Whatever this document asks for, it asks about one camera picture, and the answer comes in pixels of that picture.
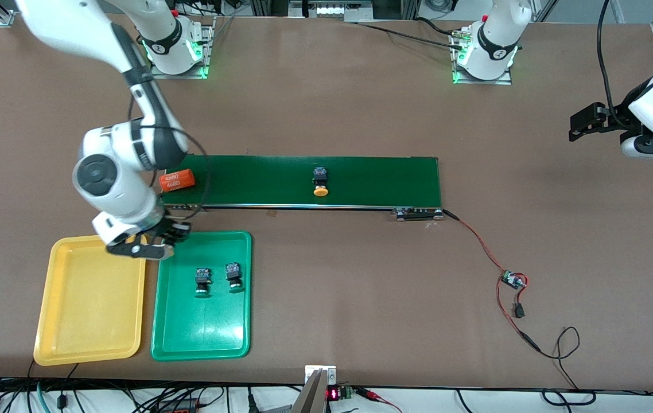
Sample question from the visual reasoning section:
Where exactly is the red black power lead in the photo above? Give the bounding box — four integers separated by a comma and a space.
496, 281, 542, 353

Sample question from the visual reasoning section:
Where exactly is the green push button red contact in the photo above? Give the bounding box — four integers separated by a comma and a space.
224, 262, 244, 294

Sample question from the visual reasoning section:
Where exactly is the grey control box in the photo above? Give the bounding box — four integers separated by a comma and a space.
288, 0, 374, 22

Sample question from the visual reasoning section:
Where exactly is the green plastic tray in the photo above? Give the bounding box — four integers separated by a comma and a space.
150, 230, 253, 363

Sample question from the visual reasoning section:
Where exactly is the yellow mushroom push button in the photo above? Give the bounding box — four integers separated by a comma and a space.
312, 166, 331, 198

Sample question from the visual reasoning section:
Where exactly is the yellow plastic tray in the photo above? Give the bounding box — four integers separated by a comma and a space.
33, 231, 148, 367

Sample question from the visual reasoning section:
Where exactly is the red black motor wire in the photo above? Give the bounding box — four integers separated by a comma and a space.
441, 209, 512, 276

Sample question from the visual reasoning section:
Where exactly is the red clip test lead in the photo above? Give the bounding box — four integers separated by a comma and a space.
355, 387, 403, 413

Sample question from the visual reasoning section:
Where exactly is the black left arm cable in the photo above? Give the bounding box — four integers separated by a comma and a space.
596, 0, 623, 127

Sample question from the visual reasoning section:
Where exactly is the thin black looped cable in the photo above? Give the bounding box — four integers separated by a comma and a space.
542, 326, 597, 407

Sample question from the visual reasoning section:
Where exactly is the aluminium arm base plate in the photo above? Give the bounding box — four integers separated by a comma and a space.
149, 16, 215, 80
450, 29, 514, 85

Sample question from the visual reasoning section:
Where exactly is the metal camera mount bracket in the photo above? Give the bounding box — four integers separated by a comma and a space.
291, 365, 337, 413

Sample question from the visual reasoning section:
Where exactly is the black arm base cable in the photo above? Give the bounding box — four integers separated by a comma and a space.
355, 16, 468, 52

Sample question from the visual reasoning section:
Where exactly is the orange cylinder printed 4680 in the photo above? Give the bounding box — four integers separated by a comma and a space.
158, 169, 196, 193

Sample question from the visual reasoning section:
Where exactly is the small black inline switch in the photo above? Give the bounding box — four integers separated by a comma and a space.
512, 285, 529, 320

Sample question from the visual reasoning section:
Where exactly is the small green circuit board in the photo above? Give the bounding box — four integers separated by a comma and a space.
502, 270, 529, 290

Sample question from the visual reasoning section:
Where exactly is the green belt conveyor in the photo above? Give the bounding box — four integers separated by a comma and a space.
158, 153, 445, 222

